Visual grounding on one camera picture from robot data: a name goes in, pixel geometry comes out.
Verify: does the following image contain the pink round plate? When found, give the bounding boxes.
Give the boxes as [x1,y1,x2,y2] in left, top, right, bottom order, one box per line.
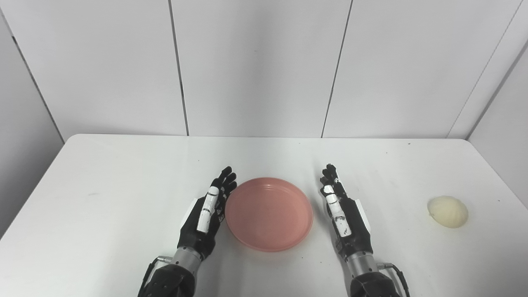
[225,177,314,252]

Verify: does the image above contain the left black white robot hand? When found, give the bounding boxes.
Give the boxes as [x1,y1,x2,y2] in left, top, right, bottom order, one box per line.
[177,166,238,261]

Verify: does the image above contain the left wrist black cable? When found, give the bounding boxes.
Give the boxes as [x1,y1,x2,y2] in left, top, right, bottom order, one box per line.
[138,256,173,297]

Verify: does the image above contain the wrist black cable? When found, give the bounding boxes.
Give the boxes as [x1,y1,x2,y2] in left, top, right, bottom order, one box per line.
[377,262,411,297]
[138,256,173,297]

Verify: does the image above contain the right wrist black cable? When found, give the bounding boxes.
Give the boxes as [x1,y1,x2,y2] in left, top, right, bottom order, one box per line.
[377,262,411,297]

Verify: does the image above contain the cream steamed bun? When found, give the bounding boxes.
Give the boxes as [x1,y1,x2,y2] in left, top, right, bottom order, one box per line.
[427,196,469,229]

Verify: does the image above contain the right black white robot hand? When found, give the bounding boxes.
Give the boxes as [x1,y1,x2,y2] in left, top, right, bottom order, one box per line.
[320,164,374,262]

